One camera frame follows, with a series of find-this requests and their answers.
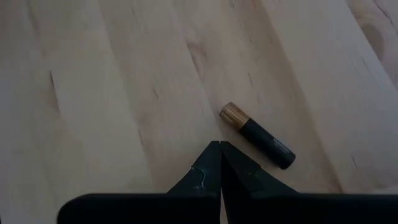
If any black copper Duracell AAA battery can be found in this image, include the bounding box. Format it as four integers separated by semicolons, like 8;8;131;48
219;101;297;170

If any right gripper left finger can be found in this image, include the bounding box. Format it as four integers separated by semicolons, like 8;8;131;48
57;141;221;224

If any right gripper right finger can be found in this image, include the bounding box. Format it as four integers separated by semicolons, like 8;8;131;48
220;141;398;224

